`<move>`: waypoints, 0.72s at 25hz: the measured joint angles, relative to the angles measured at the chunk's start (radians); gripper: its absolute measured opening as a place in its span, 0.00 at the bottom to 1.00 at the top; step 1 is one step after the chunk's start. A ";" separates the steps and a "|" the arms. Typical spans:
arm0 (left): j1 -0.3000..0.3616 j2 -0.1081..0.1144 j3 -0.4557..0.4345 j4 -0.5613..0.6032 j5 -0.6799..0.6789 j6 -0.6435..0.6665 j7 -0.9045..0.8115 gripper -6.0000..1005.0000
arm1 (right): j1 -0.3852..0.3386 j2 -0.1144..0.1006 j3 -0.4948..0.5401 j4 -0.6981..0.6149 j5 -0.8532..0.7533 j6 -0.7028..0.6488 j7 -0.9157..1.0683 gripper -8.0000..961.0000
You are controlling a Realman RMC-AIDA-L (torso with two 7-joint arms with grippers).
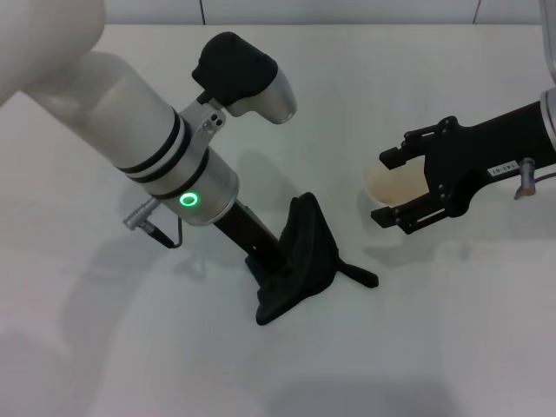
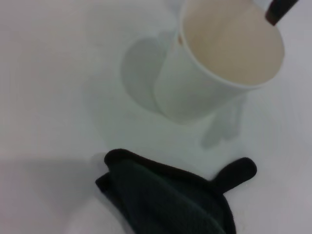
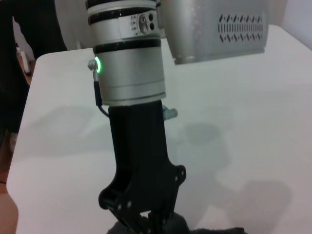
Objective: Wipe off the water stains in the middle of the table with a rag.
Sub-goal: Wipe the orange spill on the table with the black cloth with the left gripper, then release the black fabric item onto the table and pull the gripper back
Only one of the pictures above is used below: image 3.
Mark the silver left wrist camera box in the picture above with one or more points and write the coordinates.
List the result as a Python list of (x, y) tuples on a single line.
[(207, 31)]

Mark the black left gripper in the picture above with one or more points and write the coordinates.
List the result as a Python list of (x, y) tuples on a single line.
[(139, 151)]

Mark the dark blue rag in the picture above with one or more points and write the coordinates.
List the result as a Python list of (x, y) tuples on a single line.
[(207, 231)]

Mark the person in dark clothes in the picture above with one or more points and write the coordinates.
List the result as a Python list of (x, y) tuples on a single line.
[(44, 24)]

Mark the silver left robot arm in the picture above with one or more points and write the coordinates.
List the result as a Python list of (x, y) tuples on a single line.
[(131, 73)]

